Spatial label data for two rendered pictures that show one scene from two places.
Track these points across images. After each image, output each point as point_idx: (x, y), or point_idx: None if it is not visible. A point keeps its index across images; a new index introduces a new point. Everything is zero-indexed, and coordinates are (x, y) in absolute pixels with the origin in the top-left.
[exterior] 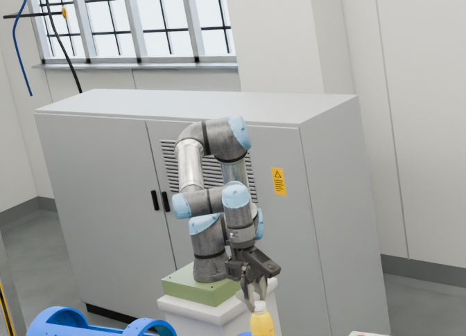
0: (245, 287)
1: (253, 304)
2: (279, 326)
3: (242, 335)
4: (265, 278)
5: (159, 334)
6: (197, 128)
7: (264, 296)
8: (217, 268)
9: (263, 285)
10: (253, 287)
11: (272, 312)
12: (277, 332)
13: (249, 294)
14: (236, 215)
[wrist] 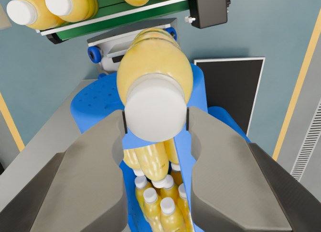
0: (317, 222)
1: (202, 115)
2: (6, 169)
3: (130, 141)
4: (30, 213)
5: (138, 230)
6: None
7: (110, 123)
8: None
9: (88, 171)
10: (200, 189)
11: (0, 186)
12: (14, 165)
13: (247, 160)
14: None
